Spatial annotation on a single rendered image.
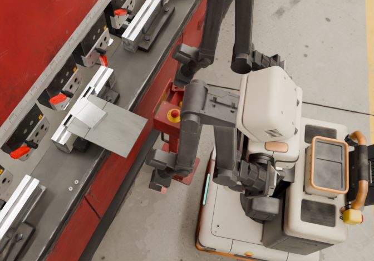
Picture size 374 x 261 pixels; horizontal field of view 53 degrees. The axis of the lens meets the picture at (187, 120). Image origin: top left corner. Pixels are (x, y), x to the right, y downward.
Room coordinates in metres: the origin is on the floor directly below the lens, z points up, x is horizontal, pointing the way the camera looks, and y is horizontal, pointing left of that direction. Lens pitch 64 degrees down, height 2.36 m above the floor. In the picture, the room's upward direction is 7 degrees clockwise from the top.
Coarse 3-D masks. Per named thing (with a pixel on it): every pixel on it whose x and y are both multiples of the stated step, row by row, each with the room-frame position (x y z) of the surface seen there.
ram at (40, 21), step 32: (0, 0) 0.56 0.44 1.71; (32, 0) 0.64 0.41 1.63; (64, 0) 0.73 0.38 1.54; (96, 0) 0.86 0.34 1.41; (0, 32) 0.52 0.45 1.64; (32, 32) 0.60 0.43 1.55; (64, 32) 0.70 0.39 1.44; (0, 64) 0.48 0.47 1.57; (32, 64) 0.56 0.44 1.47; (0, 96) 0.43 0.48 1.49; (0, 128) 0.38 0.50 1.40
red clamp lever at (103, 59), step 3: (96, 48) 0.79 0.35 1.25; (99, 48) 0.79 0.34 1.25; (99, 51) 0.78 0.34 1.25; (102, 51) 0.78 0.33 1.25; (105, 51) 0.79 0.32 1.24; (102, 54) 0.77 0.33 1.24; (99, 57) 0.78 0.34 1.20; (102, 57) 0.78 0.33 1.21; (105, 57) 0.78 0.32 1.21; (102, 60) 0.78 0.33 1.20; (105, 60) 0.78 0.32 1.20; (102, 63) 0.78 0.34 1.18; (105, 63) 0.78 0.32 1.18; (105, 66) 0.78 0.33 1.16
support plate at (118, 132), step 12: (108, 108) 0.69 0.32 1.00; (120, 108) 0.69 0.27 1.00; (108, 120) 0.63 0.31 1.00; (120, 120) 0.64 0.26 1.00; (132, 120) 0.65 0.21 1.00; (144, 120) 0.65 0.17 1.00; (72, 132) 0.56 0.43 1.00; (84, 132) 0.57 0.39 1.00; (96, 132) 0.57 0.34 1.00; (108, 132) 0.58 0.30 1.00; (120, 132) 0.59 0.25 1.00; (132, 132) 0.59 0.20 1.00; (96, 144) 0.53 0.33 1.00; (108, 144) 0.53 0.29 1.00; (120, 144) 0.54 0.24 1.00; (132, 144) 0.54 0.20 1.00
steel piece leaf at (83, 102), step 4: (80, 100) 0.70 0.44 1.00; (84, 100) 0.71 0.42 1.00; (76, 104) 0.69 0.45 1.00; (80, 104) 0.69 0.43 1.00; (84, 104) 0.69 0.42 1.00; (72, 108) 0.67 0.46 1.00; (76, 108) 0.67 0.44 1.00; (80, 108) 0.67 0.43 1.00; (72, 112) 0.65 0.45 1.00; (76, 112) 0.65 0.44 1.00
